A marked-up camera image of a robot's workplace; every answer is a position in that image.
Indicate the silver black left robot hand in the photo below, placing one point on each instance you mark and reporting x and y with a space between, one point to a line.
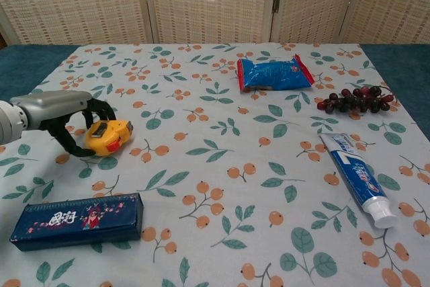
50 107

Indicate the yellow tape measure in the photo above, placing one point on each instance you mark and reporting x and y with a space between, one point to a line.
107 139

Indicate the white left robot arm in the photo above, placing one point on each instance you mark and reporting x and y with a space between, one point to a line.
10 125

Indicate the dark blue printed box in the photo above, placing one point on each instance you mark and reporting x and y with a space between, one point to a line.
77 223

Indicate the floral leaf print tablecloth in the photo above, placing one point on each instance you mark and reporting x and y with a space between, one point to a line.
215 166

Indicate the woven bamboo folding screen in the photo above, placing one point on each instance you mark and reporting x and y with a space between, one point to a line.
208 4

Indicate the blue snack bag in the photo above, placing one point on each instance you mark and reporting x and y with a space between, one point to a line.
272 75

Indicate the metal screen hinge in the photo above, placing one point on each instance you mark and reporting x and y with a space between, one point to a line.
276 4

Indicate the dark red grape bunch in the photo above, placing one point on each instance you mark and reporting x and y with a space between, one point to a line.
349 100

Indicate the blue white toothpaste tube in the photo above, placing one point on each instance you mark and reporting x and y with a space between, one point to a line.
356 172

